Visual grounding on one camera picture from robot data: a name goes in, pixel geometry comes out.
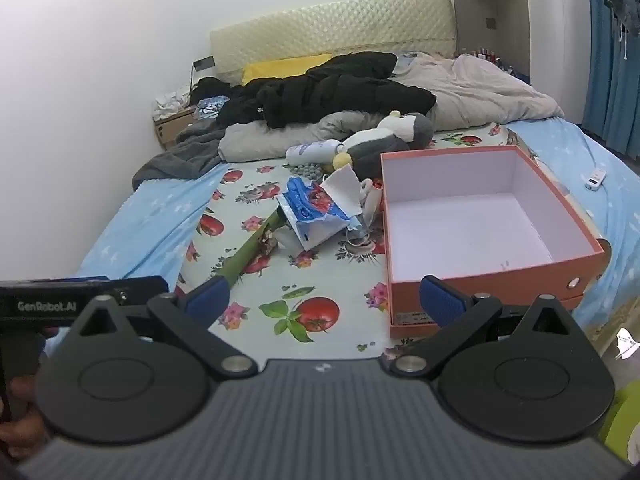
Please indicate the white printed bag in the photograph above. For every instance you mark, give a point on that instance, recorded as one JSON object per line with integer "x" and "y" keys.
{"x": 629, "y": 344}

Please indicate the dark wall socket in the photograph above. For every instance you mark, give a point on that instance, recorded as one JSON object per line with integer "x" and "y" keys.
{"x": 490, "y": 23}

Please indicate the white spray bottle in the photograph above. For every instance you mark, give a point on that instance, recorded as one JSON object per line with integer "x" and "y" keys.
{"x": 312, "y": 151}

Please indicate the blue snack packet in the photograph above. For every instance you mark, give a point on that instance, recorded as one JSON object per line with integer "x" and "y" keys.
{"x": 312, "y": 200}

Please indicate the blue printed bag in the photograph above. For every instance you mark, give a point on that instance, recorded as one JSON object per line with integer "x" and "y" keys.
{"x": 210, "y": 106}

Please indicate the orange cardboard box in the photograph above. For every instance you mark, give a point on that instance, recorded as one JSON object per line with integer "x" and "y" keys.
{"x": 475, "y": 220}

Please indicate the silver round disc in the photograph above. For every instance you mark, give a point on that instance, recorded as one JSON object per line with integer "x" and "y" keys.
{"x": 361, "y": 246}

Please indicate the white remote control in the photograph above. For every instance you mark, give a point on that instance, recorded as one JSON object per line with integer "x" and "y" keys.
{"x": 596, "y": 180}

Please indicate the white crumpled cloth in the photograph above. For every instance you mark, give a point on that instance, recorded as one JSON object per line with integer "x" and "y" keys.
{"x": 170, "y": 102}

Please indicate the clear zip bag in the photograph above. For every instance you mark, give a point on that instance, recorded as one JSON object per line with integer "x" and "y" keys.
{"x": 371, "y": 205}

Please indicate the yellow pillow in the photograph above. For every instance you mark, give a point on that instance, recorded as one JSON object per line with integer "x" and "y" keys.
{"x": 280, "y": 67}

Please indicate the green plastic stool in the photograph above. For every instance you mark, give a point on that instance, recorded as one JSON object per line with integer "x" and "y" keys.
{"x": 622, "y": 425}

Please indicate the row of small bottles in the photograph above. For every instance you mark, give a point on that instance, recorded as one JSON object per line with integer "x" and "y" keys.
{"x": 482, "y": 54}

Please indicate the fruit printed mat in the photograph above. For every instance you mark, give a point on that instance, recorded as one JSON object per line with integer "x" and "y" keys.
{"x": 310, "y": 275}

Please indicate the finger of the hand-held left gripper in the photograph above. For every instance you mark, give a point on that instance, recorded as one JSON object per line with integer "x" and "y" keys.
{"x": 140, "y": 287}

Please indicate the grey penguin plush toy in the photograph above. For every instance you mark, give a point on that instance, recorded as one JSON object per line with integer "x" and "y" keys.
{"x": 380, "y": 145}

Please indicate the brown cardboard box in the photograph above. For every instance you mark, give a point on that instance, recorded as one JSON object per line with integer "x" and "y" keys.
{"x": 172, "y": 127}

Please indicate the light blue bedsheet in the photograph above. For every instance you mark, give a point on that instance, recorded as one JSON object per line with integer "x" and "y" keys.
{"x": 145, "y": 220}

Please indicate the white paper packet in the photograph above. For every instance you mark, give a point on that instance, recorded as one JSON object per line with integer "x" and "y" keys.
{"x": 312, "y": 235}

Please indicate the beige duvet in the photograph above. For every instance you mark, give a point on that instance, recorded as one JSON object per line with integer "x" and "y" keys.
{"x": 480, "y": 90}

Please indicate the black jacket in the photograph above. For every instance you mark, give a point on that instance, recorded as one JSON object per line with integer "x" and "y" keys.
{"x": 325, "y": 90}

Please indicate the dark grey blanket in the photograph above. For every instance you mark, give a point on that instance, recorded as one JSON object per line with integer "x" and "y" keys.
{"x": 185, "y": 155}

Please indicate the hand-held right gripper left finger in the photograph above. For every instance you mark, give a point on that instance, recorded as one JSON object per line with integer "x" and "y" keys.
{"x": 207, "y": 297}

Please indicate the blue curtain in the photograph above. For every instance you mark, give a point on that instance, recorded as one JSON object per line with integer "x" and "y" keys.
{"x": 607, "y": 85}

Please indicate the cream padded headboard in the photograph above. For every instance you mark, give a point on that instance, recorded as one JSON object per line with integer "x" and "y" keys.
{"x": 340, "y": 25}

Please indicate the person's left hand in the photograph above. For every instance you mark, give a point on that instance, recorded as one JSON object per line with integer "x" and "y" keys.
{"x": 25, "y": 435}

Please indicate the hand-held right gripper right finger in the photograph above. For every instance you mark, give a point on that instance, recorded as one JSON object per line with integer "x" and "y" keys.
{"x": 442, "y": 302}

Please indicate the black wall charger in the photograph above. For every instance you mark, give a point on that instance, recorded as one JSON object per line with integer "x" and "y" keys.
{"x": 204, "y": 64}

